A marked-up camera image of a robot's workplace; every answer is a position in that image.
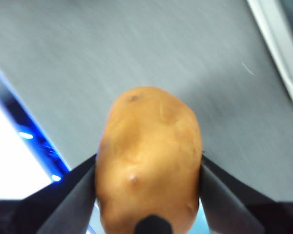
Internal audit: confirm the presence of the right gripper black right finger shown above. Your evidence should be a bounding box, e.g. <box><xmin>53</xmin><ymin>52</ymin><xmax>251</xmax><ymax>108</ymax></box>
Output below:
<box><xmin>200</xmin><ymin>155</ymin><xmax>293</xmax><ymax>234</ymax></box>

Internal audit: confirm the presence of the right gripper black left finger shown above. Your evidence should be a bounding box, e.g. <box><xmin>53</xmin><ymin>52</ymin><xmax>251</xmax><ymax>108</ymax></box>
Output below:
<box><xmin>0</xmin><ymin>154</ymin><xmax>100</xmax><ymax>234</ymax></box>

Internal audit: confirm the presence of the brown potato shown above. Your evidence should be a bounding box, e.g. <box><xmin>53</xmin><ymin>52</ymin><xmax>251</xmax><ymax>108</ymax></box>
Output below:
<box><xmin>95</xmin><ymin>86</ymin><xmax>203</xmax><ymax>234</ymax></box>

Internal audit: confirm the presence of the cream Toshiba toaster oven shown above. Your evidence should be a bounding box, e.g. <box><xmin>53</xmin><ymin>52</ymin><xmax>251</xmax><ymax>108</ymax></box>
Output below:
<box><xmin>246</xmin><ymin>0</ymin><xmax>293</xmax><ymax>113</ymax></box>

